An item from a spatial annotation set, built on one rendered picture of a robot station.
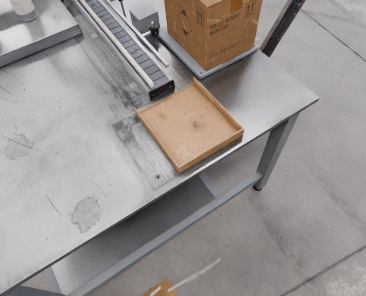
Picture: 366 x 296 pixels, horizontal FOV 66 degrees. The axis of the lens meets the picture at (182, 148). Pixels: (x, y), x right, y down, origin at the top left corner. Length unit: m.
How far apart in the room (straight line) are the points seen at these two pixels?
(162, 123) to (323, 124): 1.43
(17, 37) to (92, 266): 1.10
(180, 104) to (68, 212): 0.53
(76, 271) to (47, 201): 0.63
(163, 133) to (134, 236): 0.67
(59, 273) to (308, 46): 2.45
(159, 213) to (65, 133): 0.67
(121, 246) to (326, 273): 1.07
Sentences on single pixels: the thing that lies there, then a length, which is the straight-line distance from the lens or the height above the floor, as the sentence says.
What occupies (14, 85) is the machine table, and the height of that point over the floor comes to 0.83.
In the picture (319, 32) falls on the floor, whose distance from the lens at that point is 2.96.
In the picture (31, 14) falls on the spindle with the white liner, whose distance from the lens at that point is 1.58.
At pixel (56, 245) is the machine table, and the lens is 0.92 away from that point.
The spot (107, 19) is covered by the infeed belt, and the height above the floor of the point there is 0.88.
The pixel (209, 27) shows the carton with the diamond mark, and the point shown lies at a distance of 1.04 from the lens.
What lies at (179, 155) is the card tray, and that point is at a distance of 0.93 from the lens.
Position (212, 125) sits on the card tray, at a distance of 1.00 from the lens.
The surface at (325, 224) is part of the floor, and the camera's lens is 1.86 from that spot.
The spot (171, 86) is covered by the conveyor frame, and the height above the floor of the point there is 0.85.
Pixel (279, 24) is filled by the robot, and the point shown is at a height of 0.66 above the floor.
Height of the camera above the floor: 1.64
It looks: 58 degrees down
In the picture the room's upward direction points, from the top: 6 degrees counter-clockwise
